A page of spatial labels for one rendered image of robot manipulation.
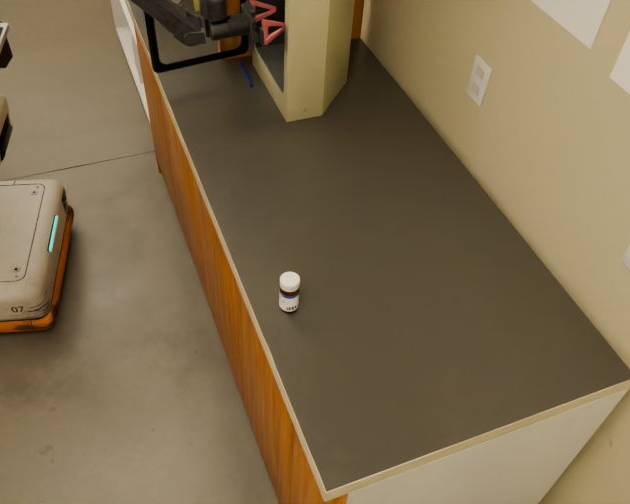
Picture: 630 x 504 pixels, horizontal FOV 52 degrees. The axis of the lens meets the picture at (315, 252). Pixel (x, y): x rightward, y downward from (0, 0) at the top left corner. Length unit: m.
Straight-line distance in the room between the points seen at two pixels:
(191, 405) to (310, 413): 1.14
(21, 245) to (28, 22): 2.19
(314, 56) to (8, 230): 1.40
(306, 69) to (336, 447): 1.03
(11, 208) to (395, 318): 1.75
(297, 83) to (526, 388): 1.00
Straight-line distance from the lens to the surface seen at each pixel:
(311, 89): 1.88
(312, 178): 1.73
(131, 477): 2.31
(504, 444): 1.45
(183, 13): 1.84
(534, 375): 1.44
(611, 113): 1.44
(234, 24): 1.85
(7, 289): 2.50
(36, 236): 2.63
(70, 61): 4.10
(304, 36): 1.78
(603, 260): 1.54
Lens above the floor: 2.08
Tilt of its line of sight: 48 degrees down
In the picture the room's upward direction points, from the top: 4 degrees clockwise
